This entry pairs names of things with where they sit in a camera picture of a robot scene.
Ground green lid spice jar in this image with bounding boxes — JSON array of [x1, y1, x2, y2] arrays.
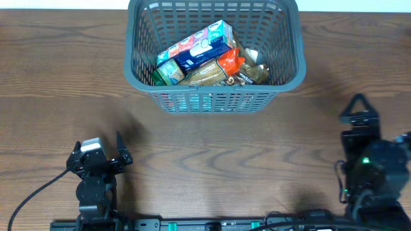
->
[[151, 59, 185, 86]]

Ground dried mushroom pouch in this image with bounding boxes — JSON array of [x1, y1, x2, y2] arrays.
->
[[245, 48, 264, 64]]

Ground spaghetti pack orange ends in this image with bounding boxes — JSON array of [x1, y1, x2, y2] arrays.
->
[[178, 47, 245, 87]]

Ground Kleenex tissue multipack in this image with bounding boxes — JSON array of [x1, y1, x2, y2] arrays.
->
[[157, 20, 234, 72]]

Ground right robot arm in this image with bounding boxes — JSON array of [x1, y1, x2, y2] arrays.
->
[[338, 94, 410, 230]]

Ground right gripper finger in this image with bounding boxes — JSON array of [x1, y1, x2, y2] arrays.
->
[[360, 94, 378, 113], [340, 94, 360, 117]]

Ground grey plastic basket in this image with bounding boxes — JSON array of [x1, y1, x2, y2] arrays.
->
[[123, 0, 306, 113]]

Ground white teal small packet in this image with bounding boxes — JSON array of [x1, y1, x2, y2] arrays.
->
[[175, 93, 213, 112]]

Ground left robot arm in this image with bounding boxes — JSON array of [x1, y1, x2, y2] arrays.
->
[[66, 132, 133, 230]]

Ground Nescafe Gold coffee bag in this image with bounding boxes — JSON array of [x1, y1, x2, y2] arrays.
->
[[224, 32, 269, 86]]

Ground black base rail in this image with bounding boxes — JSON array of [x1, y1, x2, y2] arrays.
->
[[49, 213, 338, 231]]

